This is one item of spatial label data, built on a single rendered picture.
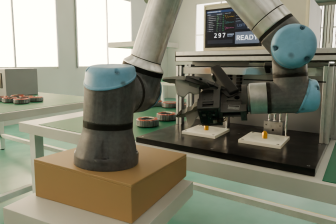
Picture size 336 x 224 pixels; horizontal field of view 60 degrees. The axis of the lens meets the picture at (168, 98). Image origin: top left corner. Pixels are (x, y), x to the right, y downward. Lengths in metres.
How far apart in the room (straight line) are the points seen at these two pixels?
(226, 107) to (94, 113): 0.30
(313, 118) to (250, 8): 0.85
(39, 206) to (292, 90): 0.61
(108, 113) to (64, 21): 5.74
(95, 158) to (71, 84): 5.73
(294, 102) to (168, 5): 0.38
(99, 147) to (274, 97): 0.40
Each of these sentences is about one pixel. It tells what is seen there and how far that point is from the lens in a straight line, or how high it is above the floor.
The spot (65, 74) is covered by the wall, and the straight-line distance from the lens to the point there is 6.27.
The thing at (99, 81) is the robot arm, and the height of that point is 1.02.
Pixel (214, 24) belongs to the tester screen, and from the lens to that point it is 1.35.
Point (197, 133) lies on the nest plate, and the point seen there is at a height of 0.78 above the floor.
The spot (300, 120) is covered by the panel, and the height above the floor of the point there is 0.82.
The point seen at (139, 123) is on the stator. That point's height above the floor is 0.77.
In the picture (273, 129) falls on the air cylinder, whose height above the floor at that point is 0.79.
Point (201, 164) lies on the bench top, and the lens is 0.98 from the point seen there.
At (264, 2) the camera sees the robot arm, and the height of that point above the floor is 1.17.
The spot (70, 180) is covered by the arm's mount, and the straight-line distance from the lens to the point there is 0.69.
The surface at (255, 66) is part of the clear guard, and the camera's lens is 1.02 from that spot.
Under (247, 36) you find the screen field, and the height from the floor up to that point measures 1.17.
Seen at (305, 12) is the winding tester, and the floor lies 1.25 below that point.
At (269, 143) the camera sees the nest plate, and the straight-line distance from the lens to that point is 1.09.
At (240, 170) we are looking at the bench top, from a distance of 0.93.
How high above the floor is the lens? 1.06
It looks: 7 degrees down
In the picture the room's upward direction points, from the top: straight up
